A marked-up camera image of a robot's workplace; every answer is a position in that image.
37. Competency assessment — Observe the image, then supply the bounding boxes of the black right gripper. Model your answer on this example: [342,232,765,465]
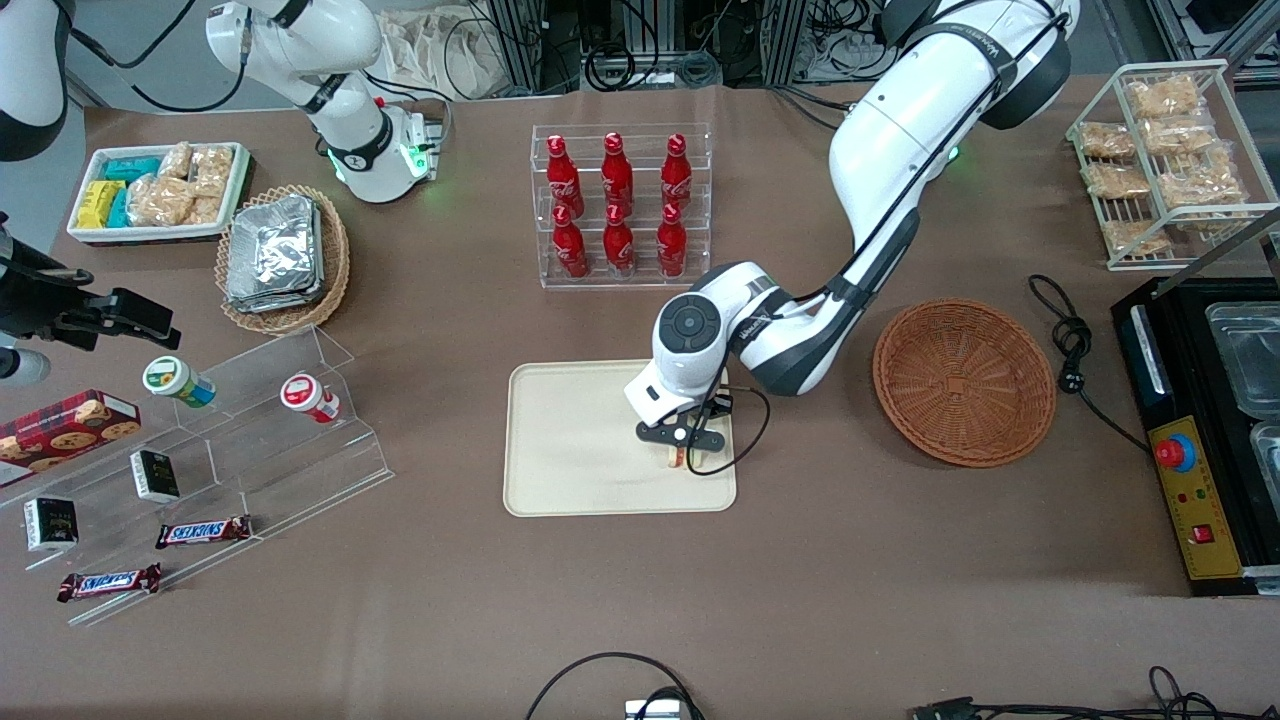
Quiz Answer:
[0,215,181,351]

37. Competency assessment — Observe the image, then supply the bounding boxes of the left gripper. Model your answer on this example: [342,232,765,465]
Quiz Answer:
[625,365,736,453]

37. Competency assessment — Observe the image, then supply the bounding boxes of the white rectangular snack tray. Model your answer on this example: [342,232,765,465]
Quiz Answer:
[67,142,251,245]

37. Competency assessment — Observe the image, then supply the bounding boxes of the cream plastic tray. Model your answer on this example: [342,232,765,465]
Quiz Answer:
[503,357,738,518]

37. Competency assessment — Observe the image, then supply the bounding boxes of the light tan wicker basket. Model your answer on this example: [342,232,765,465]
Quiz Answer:
[215,184,351,336]

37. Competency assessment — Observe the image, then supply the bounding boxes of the brown round wicker basket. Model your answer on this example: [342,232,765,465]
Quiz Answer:
[872,298,1058,469]

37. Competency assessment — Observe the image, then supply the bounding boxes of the green lid snack cup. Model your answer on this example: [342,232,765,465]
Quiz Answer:
[142,355,217,409]

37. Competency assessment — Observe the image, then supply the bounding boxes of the red tartan cookie box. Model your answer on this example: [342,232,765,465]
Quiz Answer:
[0,389,142,488]

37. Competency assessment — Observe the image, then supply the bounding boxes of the yellow snack packet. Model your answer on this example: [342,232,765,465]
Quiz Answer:
[76,180,126,230]

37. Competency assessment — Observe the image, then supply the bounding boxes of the small black tea box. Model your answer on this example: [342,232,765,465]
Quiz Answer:
[129,449,182,504]
[23,497,80,553]

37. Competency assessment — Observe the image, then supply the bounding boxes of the clear acrylic bottle rack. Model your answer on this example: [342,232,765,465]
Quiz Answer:
[531,123,712,291]

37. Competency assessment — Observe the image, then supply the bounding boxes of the stack of foil containers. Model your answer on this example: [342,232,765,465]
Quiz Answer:
[225,195,326,314]

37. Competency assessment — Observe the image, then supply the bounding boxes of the red cola bottle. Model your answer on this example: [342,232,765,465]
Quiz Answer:
[545,135,585,213]
[601,132,635,211]
[552,205,590,279]
[656,203,689,278]
[603,203,636,278]
[660,133,694,211]

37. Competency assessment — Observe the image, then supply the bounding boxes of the red lid snack cup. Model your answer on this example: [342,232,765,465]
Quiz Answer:
[279,372,342,424]

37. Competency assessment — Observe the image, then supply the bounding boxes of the clear acrylic stepped display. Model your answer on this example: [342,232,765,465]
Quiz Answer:
[0,325,396,629]

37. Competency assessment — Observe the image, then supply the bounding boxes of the Snickers chocolate bar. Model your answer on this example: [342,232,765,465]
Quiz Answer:
[155,515,254,550]
[57,563,163,603]

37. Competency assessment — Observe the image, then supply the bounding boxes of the white cloth bag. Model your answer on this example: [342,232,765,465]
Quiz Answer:
[378,8,511,101]

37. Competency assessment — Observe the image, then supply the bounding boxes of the black machine with yellow panel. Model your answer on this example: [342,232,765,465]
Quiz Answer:
[1110,277,1280,598]

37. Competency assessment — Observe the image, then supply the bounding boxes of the bagged fried snack pack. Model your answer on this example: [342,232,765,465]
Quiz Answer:
[1082,161,1153,200]
[1158,150,1248,208]
[1077,121,1137,161]
[1103,218,1173,256]
[1123,74,1208,121]
[1140,120,1219,156]

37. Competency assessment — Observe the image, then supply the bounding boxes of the large steel food pan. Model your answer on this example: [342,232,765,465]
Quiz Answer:
[1205,300,1280,419]

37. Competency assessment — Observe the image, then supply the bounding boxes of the grey metal lever bar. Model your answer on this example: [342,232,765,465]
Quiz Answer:
[1183,205,1280,273]

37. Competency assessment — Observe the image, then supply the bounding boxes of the small steel food pan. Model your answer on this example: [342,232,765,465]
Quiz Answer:
[1250,422,1280,491]

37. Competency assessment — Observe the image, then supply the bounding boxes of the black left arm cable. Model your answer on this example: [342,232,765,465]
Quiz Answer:
[685,10,1071,478]

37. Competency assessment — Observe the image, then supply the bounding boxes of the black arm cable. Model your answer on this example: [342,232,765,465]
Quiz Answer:
[685,10,1071,478]
[55,0,251,113]

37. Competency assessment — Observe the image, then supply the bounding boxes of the black looped table cable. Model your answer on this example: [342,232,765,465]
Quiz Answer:
[525,652,706,720]

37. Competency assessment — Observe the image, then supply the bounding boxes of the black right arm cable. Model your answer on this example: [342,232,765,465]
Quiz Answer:
[55,0,251,113]

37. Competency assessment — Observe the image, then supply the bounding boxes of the coiled black background cables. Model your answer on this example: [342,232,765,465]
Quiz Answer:
[585,40,723,93]

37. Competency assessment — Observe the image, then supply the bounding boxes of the black cable with connector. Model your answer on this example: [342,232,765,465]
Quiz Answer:
[910,665,1280,720]

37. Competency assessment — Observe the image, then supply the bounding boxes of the black power cable with plug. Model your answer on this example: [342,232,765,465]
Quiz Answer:
[1028,274,1151,453]

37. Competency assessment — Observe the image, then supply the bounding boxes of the white wire rack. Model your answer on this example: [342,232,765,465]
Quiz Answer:
[1065,60,1280,273]

